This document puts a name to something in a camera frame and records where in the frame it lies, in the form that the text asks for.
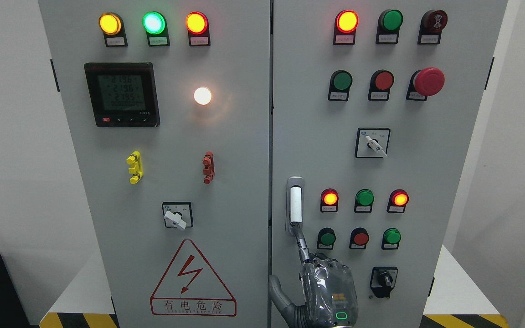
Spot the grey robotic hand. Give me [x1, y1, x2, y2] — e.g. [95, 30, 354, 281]
[268, 223, 358, 328]

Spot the silver door handle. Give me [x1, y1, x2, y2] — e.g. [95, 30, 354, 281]
[286, 176, 304, 236]

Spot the grey right cabinet door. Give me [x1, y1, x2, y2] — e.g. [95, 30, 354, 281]
[272, 0, 508, 328]

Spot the grey cabinet door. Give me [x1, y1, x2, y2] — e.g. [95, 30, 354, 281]
[272, 0, 508, 328]
[38, 0, 271, 328]

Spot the grey left cabinet door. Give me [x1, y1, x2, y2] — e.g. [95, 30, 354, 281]
[38, 0, 271, 328]

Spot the red push button lower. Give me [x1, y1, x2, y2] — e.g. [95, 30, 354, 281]
[349, 227, 370, 250]

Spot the red push button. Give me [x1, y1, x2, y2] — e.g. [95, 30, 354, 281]
[349, 227, 370, 250]
[367, 69, 395, 101]

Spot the green push button lower right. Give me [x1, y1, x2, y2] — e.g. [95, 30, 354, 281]
[381, 228, 401, 250]

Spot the red lit indicator middle left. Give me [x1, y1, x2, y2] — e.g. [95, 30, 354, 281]
[319, 188, 339, 213]

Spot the green indicator middle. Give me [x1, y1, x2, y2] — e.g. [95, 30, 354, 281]
[354, 189, 375, 213]

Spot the red lit indicator middle right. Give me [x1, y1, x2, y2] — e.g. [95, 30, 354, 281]
[386, 189, 410, 213]

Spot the white platform with hazard stripes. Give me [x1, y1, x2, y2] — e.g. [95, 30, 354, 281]
[39, 248, 508, 328]

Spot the red electric hazard warning sticker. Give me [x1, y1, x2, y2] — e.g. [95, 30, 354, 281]
[150, 239, 236, 316]

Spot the red terminal connector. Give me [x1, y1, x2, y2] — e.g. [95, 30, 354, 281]
[202, 151, 215, 185]

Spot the green push button upper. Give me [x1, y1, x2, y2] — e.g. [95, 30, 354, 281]
[328, 69, 353, 102]

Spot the red push button upper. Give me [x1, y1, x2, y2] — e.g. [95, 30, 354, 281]
[367, 69, 395, 101]

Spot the yellow terminal connector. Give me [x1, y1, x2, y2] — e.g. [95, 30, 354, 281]
[126, 151, 144, 185]

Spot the red emergency stop mushroom button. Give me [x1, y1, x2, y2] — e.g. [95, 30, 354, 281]
[406, 67, 445, 102]

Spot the white lit indicator light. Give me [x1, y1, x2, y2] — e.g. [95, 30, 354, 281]
[194, 87, 213, 106]

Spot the red lit indicator top right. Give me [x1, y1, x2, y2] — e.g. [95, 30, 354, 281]
[333, 9, 359, 46]

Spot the green indicator top right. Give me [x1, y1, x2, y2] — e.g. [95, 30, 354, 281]
[376, 9, 404, 44]

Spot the black digital power meter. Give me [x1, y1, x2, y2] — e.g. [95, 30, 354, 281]
[84, 62, 160, 128]

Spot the dark red buzzer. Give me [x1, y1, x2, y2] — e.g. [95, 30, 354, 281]
[417, 9, 448, 44]

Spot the red lit indicator light left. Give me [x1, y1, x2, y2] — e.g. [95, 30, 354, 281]
[185, 12, 211, 46]

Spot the green lit indicator light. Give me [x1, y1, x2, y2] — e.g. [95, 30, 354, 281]
[142, 11, 170, 46]

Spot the yellow indicator light top left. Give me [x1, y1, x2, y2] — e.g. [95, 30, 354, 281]
[98, 12, 128, 47]

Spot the black selector switch lower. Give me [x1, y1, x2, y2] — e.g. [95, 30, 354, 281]
[370, 266, 398, 298]

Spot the white selector switch upper right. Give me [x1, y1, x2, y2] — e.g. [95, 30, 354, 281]
[355, 128, 391, 159]

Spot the white selector switch left door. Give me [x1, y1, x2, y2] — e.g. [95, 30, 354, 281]
[162, 201, 194, 231]

